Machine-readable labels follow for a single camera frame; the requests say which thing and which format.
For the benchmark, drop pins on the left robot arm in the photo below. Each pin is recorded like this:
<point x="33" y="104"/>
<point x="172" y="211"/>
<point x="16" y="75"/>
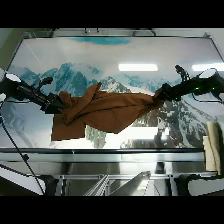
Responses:
<point x="23" y="90"/>

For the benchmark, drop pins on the brown shirt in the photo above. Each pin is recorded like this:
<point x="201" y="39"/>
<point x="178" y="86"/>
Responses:
<point x="110" y="111"/>

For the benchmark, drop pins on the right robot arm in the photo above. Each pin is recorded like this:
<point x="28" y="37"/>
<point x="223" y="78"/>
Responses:
<point x="203" y="83"/>

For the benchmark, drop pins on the silver frame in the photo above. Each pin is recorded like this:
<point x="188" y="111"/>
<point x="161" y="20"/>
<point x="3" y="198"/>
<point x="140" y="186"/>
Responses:
<point x="100" y="160"/>

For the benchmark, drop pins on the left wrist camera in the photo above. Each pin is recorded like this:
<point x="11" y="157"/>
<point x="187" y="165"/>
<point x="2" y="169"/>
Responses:
<point x="46" y="81"/>

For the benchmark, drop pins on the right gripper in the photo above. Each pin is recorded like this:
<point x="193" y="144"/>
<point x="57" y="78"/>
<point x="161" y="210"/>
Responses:
<point x="165" y="93"/>

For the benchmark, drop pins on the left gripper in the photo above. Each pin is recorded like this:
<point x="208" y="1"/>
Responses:
<point x="53" y="104"/>

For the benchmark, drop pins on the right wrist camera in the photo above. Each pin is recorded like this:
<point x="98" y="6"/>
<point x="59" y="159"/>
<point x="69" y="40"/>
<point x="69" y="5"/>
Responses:
<point x="181" y="71"/>

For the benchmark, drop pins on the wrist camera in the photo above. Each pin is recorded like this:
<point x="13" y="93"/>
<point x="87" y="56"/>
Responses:
<point x="46" y="81"/>
<point x="181" y="71"/>

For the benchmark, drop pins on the cream garment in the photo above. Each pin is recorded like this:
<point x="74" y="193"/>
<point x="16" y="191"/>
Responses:
<point x="213" y="146"/>

